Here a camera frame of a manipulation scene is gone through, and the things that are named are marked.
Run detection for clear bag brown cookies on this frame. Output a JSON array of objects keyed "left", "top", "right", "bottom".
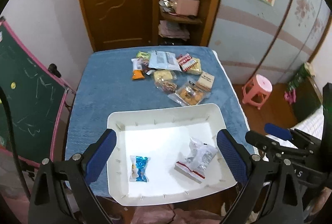
[{"left": 168, "top": 80, "right": 210, "bottom": 107}]

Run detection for red striped snack packet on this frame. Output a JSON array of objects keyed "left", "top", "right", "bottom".
[{"left": 177, "top": 53, "right": 196, "bottom": 72}]

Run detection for pale blue snack bag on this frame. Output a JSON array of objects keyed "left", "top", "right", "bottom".
[{"left": 148, "top": 51, "right": 181, "bottom": 71}]

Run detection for orange white snack bar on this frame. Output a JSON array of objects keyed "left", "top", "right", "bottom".
[{"left": 131, "top": 58, "right": 145, "bottom": 80}]

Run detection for clear bag yellow puffs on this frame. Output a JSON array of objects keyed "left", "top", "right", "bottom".
[{"left": 153, "top": 70, "right": 177, "bottom": 82}]

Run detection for pink plastic stool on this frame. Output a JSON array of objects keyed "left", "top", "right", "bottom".
[{"left": 242, "top": 74, "right": 273, "bottom": 110}]

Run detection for clear white wrapper packet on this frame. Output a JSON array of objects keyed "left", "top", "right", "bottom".
[{"left": 185, "top": 138, "right": 218, "bottom": 173}]

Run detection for green bag on cabinet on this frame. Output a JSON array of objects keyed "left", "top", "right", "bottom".
[{"left": 286, "top": 62, "right": 316, "bottom": 92}]

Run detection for red white flat packet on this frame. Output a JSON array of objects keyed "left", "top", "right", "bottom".
[{"left": 175, "top": 161, "right": 205, "bottom": 183}]

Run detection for beige boxed snack packet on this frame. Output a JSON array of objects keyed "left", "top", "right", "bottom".
[{"left": 195, "top": 71, "right": 215, "bottom": 92}]

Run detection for blue foil candy packet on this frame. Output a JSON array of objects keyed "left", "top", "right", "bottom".
[{"left": 129, "top": 156, "right": 150, "bottom": 183}]

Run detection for white plastic tray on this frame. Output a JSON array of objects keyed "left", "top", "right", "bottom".
[{"left": 107, "top": 103, "right": 236, "bottom": 206}]

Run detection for yellow cracker packet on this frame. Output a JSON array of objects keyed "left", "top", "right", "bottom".
[{"left": 186, "top": 58, "right": 202, "bottom": 75}]

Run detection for clear bag mixed nuts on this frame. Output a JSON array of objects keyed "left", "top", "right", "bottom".
[{"left": 155, "top": 79, "right": 178, "bottom": 94}]

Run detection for blue fuzzy table cloth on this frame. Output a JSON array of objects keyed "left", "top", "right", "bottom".
[{"left": 65, "top": 45, "right": 256, "bottom": 197}]

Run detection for folded pink cloths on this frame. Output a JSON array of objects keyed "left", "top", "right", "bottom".
[{"left": 158, "top": 20, "right": 190, "bottom": 40}]

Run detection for green snack packet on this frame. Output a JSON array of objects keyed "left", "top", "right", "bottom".
[{"left": 136, "top": 51, "right": 150, "bottom": 60}]

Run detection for green chalkboard pink frame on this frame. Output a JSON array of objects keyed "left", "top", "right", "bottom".
[{"left": 1, "top": 17, "right": 75, "bottom": 168}]

